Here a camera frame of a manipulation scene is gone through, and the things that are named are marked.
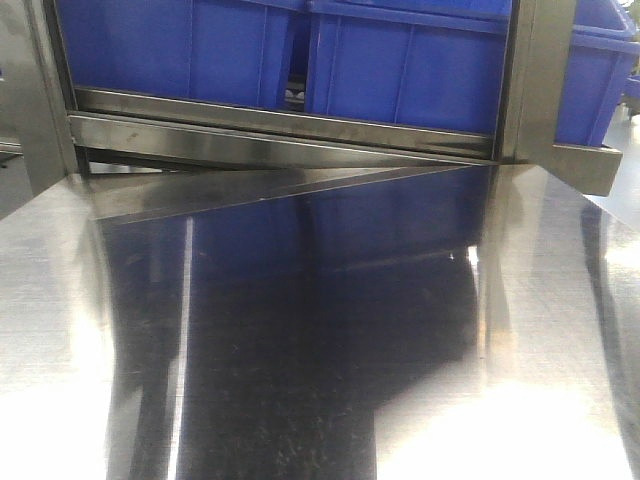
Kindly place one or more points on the far right blue bin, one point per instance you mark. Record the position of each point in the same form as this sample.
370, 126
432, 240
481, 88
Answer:
601, 57

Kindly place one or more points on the blue bin upper right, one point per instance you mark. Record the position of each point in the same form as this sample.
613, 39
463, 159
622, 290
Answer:
433, 64

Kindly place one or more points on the blue bin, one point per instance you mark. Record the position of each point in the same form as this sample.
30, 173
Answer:
433, 64
232, 52
601, 57

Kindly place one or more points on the blue bin upper left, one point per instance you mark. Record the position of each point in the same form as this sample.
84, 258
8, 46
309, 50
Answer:
232, 52

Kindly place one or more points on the stainless steel table rack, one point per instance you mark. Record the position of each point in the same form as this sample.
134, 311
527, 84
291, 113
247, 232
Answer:
201, 290

